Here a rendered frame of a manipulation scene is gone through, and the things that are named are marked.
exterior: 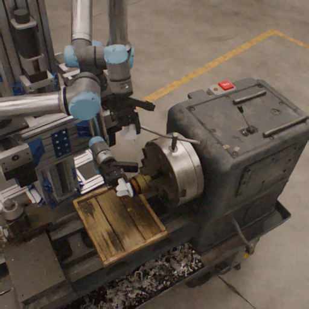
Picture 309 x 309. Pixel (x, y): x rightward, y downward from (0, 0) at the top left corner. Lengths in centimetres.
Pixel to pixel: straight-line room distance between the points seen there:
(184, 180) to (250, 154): 29
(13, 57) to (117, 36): 48
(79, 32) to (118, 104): 29
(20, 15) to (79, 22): 35
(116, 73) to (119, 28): 47
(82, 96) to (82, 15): 29
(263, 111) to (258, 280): 131
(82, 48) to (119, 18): 36
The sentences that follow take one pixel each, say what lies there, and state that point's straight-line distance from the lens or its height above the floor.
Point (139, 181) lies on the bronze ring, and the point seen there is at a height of 112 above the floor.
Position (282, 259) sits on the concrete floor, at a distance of 268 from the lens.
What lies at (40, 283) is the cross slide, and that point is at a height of 97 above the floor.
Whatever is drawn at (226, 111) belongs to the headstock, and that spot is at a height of 126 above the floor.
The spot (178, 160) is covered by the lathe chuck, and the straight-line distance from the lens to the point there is 138.
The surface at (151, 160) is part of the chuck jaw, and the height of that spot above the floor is 115.
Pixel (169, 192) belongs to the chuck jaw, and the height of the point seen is 112.
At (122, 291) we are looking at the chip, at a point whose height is 60.
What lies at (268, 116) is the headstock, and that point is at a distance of 164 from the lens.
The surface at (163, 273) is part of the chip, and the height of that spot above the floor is 60.
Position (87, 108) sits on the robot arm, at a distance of 137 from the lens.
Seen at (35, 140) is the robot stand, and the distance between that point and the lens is 179.
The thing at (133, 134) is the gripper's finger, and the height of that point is 136.
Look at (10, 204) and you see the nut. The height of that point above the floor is 117.
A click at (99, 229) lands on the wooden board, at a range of 159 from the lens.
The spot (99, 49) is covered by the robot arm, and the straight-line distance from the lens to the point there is 127.
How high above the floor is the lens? 224
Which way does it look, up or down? 46 degrees down
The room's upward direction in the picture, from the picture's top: 9 degrees clockwise
